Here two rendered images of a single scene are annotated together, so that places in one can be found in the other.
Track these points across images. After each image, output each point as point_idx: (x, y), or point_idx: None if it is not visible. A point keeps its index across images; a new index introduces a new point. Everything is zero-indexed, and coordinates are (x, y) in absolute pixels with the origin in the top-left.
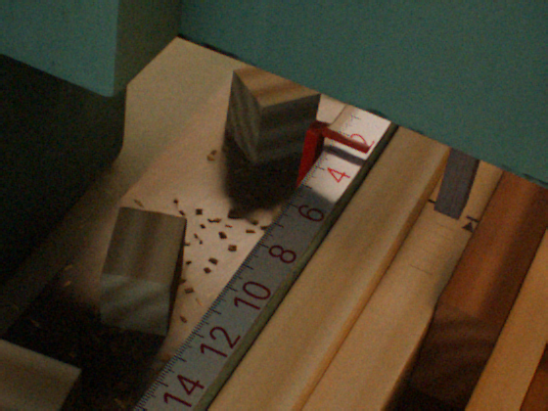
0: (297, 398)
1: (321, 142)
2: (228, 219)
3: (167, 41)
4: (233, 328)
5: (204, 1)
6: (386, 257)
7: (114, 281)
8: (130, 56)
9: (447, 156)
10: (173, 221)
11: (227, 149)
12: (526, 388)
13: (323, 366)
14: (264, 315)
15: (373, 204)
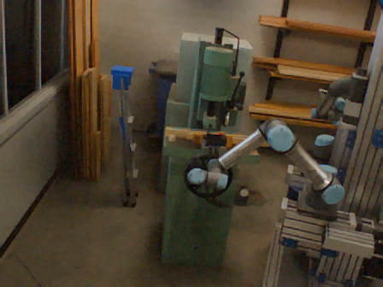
0: (193, 131)
1: (207, 130)
2: None
3: (202, 120)
4: (194, 129)
5: (203, 119)
6: (203, 132)
7: None
8: (198, 119)
9: (211, 133)
10: None
11: None
12: (198, 134)
13: (196, 132)
14: (196, 130)
15: (205, 131)
